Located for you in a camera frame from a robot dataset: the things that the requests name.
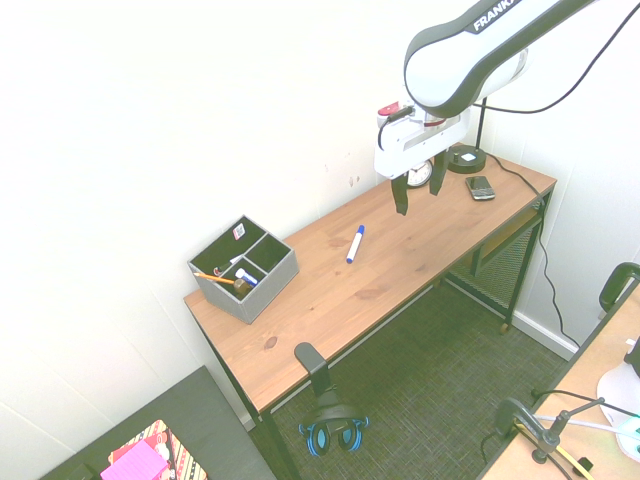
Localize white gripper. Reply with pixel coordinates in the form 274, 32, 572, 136
374, 108, 474, 217

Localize blue white marker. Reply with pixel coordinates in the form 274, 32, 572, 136
345, 224, 367, 265

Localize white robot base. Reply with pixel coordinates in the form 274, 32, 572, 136
596, 337, 640, 427

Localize black twin-bell alarm clock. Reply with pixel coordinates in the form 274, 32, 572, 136
405, 158, 435, 189

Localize black desk lamp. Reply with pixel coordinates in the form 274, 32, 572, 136
446, 96, 489, 175

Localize black keypad phone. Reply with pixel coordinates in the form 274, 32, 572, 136
464, 175, 497, 202

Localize grey felt desk organizer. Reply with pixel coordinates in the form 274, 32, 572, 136
187, 214, 301, 326

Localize black headphone hanger clamp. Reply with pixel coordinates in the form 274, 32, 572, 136
293, 341, 338, 402

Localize white black pen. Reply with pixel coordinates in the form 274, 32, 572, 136
213, 254, 244, 276

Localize orange pencil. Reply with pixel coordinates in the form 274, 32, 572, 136
193, 271, 236, 286

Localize black blue headphones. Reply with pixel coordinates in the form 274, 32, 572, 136
298, 388, 371, 458

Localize black table clamp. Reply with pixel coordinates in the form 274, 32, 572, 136
493, 396, 607, 467

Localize black side table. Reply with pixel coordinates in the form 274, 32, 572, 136
37, 364, 279, 480

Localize white teal power strip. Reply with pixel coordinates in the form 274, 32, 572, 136
614, 413, 640, 462

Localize pink notepad stack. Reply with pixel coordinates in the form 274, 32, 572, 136
106, 418, 209, 480

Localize pink sticky note pad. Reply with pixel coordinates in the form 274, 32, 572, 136
99, 439, 172, 480

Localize wooden desk black metal frame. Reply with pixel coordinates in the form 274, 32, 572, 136
182, 142, 559, 480

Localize black lamp power cable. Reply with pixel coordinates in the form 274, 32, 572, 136
484, 151, 584, 349

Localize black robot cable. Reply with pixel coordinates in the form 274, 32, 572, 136
472, 0, 640, 115

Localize black curved clamp handle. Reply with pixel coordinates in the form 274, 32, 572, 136
598, 261, 640, 312

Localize yellow black strap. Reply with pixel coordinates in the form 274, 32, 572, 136
513, 423, 594, 479

